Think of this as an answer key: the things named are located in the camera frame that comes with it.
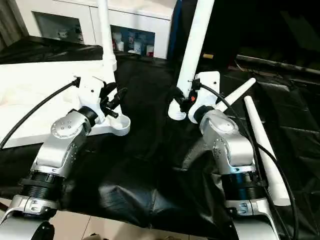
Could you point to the white plastic table leg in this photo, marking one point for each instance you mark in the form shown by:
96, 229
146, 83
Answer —
262, 145
195, 45
237, 92
106, 35

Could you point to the white plastic table top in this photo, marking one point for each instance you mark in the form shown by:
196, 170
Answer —
35, 95

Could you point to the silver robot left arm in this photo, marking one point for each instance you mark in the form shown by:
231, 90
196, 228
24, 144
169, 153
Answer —
60, 150

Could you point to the black work mat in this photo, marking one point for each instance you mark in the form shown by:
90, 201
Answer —
150, 175

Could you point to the white glass-door cabinet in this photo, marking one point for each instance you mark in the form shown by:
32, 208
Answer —
75, 20

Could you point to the black backdrop cloth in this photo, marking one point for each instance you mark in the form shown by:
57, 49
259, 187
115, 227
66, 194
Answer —
260, 25

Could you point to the grey curtain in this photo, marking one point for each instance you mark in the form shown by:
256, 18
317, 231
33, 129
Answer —
10, 22

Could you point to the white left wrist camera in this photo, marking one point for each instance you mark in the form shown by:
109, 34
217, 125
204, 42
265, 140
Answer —
91, 95

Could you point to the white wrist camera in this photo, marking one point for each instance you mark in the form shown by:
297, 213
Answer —
206, 92
91, 95

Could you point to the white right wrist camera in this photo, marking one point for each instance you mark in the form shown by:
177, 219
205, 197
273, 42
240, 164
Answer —
206, 92

